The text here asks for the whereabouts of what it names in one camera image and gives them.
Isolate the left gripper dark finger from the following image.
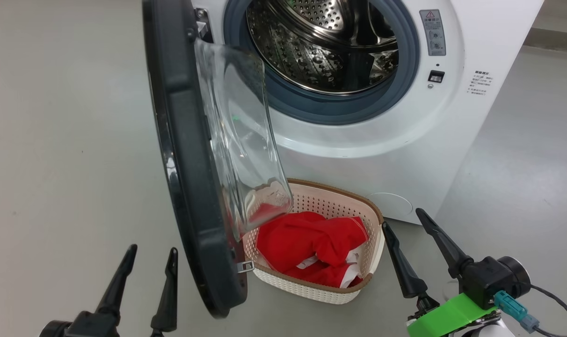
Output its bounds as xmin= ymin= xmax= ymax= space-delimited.
xmin=95 ymin=243 xmax=138 ymax=326
xmin=150 ymin=247 xmax=179 ymax=337

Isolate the cream perforated laundry basket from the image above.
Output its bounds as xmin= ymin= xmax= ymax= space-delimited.
xmin=240 ymin=177 xmax=386 ymax=306

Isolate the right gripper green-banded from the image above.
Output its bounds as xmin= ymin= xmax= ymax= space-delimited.
xmin=381 ymin=208 xmax=500 ymax=337

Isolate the dark glass washing machine door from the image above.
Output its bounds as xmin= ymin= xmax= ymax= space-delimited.
xmin=142 ymin=0 xmax=295 ymax=319

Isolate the grey rubber door gasket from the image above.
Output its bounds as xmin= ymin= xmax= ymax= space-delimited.
xmin=223 ymin=0 xmax=421 ymax=126

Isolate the grey warning label sticker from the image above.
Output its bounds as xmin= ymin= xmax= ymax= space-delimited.
xmin=419 ymin=9 xmax=447 ymax=57

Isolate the white washing machine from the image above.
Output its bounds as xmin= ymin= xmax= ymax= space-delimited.
xmin=190 ymin=0 xmax=545 ymax=226

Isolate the steel washer drum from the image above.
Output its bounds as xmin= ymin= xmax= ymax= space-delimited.
xmin=246 ymin=0 xmax=400 ymax=96

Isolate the right teal cable connector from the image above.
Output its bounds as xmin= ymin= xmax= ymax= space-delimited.
xmin=493 ymin=290 xmax=541 ymax=334

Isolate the grey wall baseboard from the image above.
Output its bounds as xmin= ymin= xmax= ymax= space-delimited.
xmin=523 ymin=27 xmax=567 ymax=55

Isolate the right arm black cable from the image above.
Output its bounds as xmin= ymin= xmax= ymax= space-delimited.
xmin=528 ymin=283 xmax=567 ymax=337

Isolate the plain red garment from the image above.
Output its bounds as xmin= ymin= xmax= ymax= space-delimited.
xmin=255 ymin=211 xmax=370 ymax=275

